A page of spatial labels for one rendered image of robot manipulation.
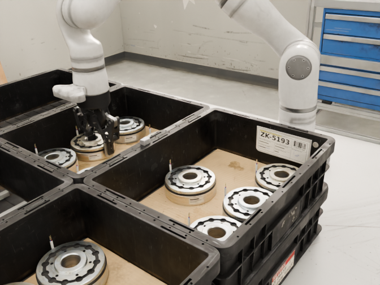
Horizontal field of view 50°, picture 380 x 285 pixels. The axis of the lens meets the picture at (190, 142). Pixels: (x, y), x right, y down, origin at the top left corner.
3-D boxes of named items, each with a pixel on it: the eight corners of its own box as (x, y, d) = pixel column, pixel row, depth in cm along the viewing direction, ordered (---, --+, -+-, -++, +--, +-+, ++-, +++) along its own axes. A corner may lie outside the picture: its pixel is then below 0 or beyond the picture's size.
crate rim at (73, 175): (125, 91, 115) (124, 83, 114) (213, 115, 99) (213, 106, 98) (-10, 146, 88) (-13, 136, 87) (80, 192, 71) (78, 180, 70)
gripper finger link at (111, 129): (107, 119, 89) (105, 139, 93) (113, 123, 89) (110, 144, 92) (117, 115, 91) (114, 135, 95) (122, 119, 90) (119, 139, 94)
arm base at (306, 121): (283, 153, 118) (285, 97, 110) (315, 159, 113) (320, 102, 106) (272, 168, 111) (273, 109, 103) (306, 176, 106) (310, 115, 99)
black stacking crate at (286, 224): (214, 151, 103) (213, 108, 98) (329, 189, 86) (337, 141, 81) (89, 236, 75) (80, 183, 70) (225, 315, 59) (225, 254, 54)
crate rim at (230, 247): (213, 115, 99) (213, 106, 98) (337, 149, 82) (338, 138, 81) (80, 192, 71) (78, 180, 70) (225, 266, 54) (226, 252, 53)
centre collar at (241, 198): (245, 191, 77) (245, 189, 77) (270, 199, 75) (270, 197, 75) (232, 204, 74) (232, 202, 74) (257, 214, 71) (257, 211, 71)
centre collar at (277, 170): (274, 167, 85) (275, 165, 85) (297, 174, 82) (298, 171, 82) (264, 178, 81) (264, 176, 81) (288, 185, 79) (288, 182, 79)
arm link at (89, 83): (51, 96, 89) (45, 68, 86) (91, 82, 96) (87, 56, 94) (77, 104, 83) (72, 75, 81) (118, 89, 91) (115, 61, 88)
